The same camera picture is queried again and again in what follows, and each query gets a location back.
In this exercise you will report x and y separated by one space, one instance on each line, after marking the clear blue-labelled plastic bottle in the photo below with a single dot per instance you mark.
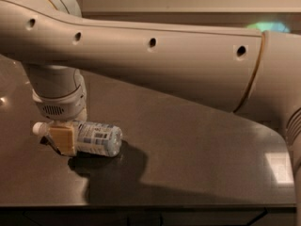
89 137

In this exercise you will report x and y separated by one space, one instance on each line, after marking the grey-white gripper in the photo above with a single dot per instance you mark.
61 108

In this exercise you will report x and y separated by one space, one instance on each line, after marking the grey-white robot arm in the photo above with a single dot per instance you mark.
251 73

